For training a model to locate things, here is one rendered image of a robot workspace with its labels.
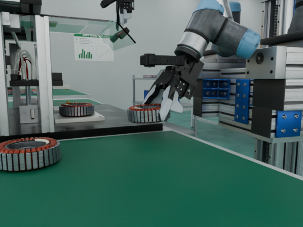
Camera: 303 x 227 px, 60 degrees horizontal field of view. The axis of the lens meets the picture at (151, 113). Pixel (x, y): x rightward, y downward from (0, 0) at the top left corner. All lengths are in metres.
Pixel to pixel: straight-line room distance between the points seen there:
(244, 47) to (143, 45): 6.06
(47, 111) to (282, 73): 0.63
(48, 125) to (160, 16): 6.49
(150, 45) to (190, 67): 6.13
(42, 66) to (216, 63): 0.82
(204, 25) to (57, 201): 0.55
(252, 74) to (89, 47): 5.67
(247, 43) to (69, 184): 0.56
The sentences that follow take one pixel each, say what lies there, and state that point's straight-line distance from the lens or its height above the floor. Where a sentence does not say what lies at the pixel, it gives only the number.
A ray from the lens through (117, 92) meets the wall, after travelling 6.49.
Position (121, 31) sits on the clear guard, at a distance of 0.82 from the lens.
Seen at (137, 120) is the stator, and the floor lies 0.80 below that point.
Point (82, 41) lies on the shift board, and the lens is 6.35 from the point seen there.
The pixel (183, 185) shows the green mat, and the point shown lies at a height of 0.75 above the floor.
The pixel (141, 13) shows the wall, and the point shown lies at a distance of 6.88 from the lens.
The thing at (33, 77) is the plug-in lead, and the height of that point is 0.91.
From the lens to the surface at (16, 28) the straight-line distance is 0.76.
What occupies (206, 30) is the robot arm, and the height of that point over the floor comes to 1.03.
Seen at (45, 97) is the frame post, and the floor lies 0.86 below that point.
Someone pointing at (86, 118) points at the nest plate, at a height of 0.78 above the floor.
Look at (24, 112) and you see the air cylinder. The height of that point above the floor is 0.80.
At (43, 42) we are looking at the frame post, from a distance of 0.70.
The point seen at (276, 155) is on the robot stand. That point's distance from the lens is 1.20.
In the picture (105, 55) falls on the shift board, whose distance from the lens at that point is 6.43.
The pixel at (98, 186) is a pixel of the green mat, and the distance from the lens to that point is 0.40.
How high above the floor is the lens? 0.90
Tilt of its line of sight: 8 degrees down
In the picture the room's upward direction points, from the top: straight up
